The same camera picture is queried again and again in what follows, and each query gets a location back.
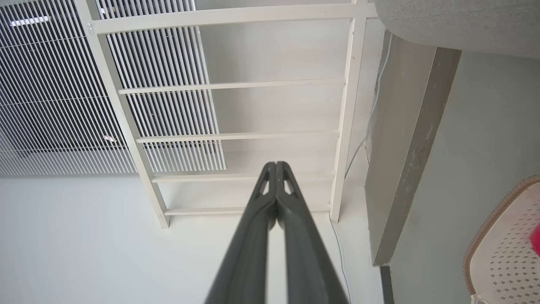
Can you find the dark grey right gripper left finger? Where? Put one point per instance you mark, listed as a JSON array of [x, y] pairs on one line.
[[249, 253]]

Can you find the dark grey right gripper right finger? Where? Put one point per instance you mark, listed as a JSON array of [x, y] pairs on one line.
[[306, 257]]

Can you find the pink garment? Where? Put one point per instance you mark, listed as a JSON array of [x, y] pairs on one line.
[[536, 238]]

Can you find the white perforated laundry basket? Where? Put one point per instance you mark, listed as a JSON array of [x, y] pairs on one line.
[[506, 253]]

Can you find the white slatted ceiling grille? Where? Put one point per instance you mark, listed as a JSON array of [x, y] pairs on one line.
[[55, 101]]

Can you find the white metal shelf rack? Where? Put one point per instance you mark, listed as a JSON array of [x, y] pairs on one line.
[[236, 86]]

